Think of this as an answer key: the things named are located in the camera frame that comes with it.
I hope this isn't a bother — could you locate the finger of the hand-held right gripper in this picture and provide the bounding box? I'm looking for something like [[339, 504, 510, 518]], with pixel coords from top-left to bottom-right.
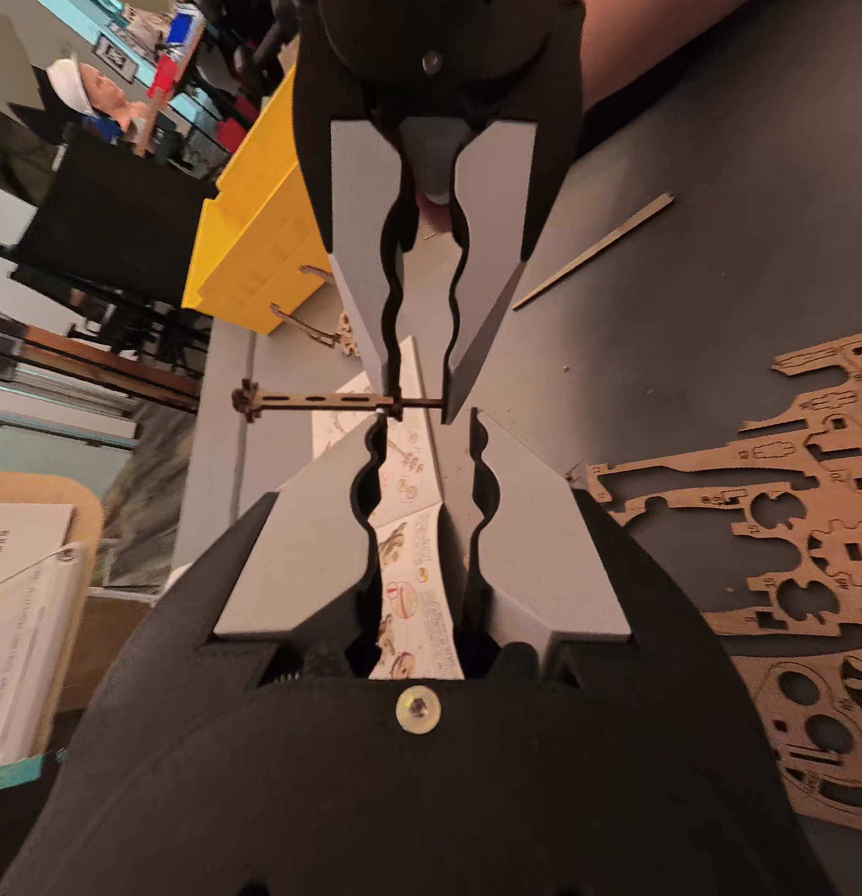
[[329, 119, 413, 421], [442, 119, 541, 426]]

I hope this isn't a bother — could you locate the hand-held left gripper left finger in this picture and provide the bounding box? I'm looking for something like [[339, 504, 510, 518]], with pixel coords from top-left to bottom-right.
[[212, 413, 390, 679]]

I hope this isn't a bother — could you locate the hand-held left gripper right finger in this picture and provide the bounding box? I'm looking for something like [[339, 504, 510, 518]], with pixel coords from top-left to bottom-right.
[[461, 408, 632, 679]]

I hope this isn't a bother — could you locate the slotted wooden model rod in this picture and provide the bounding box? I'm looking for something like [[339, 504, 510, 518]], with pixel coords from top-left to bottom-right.
[[231, 378, 446, 425]]

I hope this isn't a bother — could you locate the person's right forearm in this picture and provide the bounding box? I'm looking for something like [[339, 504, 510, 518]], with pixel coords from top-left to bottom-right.
[[580, 0, 754, 114]]

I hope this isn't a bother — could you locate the small wooden model assembly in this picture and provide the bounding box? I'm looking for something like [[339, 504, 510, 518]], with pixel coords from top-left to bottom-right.
[[270, 301, 363, 359]]

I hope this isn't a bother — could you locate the laser-cut wooden parts sheet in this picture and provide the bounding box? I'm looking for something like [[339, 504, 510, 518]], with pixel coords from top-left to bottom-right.
[[583, 328, 862, 835]]

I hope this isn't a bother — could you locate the thin wooden strip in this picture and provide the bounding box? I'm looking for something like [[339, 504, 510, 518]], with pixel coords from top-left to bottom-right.
[[511, 192, 677, 312]]

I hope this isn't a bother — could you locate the yellow plastic bin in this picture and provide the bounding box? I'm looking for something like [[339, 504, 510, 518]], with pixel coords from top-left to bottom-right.
[[182, 63, 335, 337]]

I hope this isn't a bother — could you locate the illustrated instruction booklet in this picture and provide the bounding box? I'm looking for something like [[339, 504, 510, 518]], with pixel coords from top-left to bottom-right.
[[310, 336, 468, 681]]

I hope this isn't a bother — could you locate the white paper stack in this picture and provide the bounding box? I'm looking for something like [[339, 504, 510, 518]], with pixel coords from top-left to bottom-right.
[[0, 503, 96, 771]]

